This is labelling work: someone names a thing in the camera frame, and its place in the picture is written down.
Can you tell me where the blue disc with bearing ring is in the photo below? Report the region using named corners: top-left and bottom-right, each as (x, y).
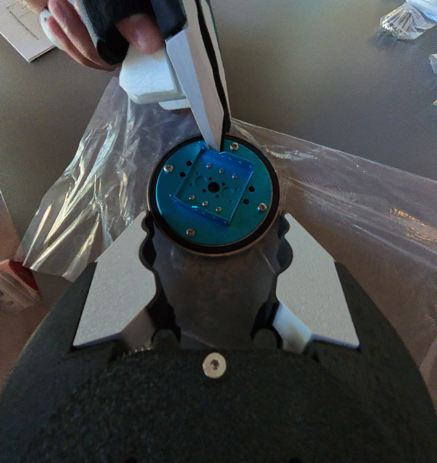
top-left (147, 136), bottom-right (280, 257)

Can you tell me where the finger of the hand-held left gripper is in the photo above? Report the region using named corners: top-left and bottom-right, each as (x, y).
top-left (198, 0), bottom-right (231, 151)
top-left (166, 0), bottom-right (225, 151)

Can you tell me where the person's left hand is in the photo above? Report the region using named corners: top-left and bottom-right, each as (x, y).
top-left (23, 0), bottom-right (165, 70)

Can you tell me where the grey desk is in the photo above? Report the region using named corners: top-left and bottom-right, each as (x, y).
top-left (0, 0), bottom-right (437, 463)

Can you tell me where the pile of small hardware bags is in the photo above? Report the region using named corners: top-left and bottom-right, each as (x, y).
top-left (379, 0), bottom-right (437, 121)

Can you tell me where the clear plastic bag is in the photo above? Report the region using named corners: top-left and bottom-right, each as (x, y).
top-left (16, 78), bottom-right (437, 409)

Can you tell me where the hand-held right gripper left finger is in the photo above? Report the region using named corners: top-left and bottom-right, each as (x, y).
top-left (73, 211), bottom-right (181, 351)

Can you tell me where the assembly instruction booklet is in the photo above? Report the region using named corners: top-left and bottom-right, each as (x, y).
top-left (0, 0), bottom-right (60, 63)

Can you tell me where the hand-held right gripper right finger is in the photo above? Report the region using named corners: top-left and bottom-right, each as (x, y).
top-left (253, 213), bottom-right (360, 354)

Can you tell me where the pale box with red patch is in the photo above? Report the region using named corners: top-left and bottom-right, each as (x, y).
top-left (0, 259), bottom-right (42, 313)

